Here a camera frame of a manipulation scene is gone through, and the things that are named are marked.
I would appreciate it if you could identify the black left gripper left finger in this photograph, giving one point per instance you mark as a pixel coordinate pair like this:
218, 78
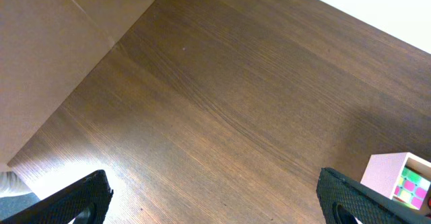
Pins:
84, 201

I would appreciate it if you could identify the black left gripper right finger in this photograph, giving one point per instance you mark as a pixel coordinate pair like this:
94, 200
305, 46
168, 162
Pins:
344, 200

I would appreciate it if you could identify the pastel puzzle cube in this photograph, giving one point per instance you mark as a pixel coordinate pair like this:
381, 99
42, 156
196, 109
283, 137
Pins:
411, 189

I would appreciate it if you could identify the open white cardboard box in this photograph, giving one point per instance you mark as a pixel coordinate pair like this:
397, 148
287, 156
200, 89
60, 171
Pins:
383, 170

